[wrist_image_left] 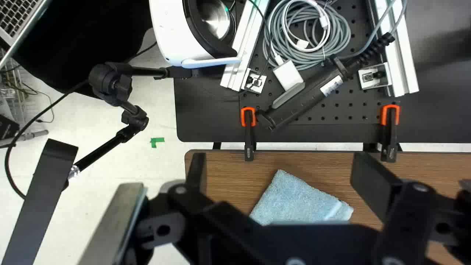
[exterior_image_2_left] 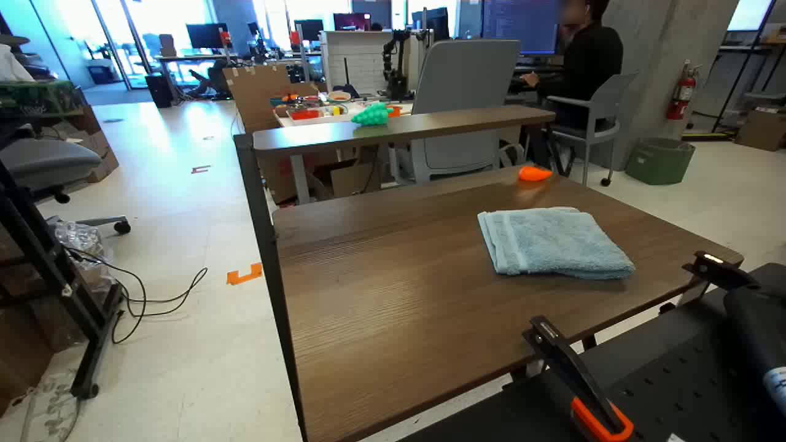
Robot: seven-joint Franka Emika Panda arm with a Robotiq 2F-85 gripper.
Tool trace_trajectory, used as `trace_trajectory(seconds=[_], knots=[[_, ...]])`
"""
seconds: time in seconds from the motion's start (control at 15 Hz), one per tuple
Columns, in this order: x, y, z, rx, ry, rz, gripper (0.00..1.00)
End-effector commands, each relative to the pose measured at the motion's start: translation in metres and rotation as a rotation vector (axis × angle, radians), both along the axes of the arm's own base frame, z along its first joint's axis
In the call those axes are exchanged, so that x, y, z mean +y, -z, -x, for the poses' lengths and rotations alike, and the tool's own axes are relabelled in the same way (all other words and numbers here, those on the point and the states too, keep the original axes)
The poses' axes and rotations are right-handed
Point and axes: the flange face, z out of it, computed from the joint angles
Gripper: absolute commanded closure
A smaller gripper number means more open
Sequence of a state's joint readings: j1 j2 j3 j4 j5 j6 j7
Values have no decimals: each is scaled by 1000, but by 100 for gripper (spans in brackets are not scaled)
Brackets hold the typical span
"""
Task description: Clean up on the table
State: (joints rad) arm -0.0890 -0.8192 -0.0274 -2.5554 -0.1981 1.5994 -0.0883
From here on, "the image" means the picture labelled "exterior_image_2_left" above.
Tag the brown cardboard box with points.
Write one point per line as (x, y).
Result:
(763, 128)

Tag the black metal stand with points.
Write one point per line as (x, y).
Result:
(63, 286)

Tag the green plastic toy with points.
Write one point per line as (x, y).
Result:
(372, 114)

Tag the grey swivel office chair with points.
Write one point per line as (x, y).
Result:
(45, 162)

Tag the grey armchair on castors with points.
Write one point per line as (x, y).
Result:
(603, 111)

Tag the black handheld device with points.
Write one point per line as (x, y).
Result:
(753, 326)

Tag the upright brown cardboard sheet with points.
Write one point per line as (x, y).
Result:
(258, 93)

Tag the cardboard box under table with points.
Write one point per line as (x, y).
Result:
(352, 176)

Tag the white tray of toys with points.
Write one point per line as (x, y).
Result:
(316, 111)

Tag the light blue towel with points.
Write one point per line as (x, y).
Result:
(553, 240)

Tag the green round bin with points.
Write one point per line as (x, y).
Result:
(659, 160)

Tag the black computer monitor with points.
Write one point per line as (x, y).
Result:
(309, 29)
(208, 34)
(431, 22)

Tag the seated person in black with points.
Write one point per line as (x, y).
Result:
(591, 61)

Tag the red fire extinguisher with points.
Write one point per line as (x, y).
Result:
(682, 93)

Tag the long brown wooden table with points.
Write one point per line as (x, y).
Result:
(409, 125)

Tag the large grey office chair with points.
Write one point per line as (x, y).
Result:
(467, 82)

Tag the orange toy carrot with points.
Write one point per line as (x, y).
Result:
(533, 173)

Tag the white cabinet panel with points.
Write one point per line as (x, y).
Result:
(360, 61)

